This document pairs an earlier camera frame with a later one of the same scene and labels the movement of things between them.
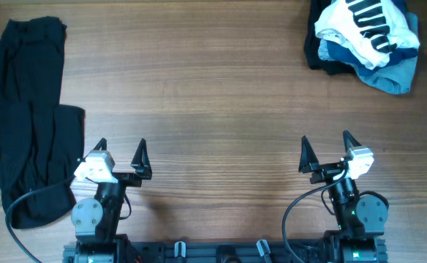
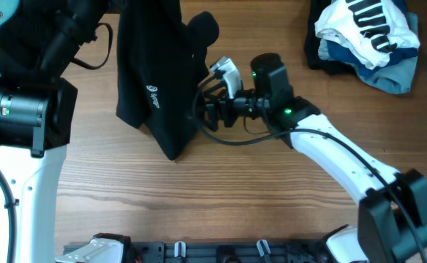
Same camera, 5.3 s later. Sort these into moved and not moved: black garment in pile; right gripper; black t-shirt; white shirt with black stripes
Moved: black t-shirt; right gripper
Not moved: white shirt with black stripes; black garment in pile
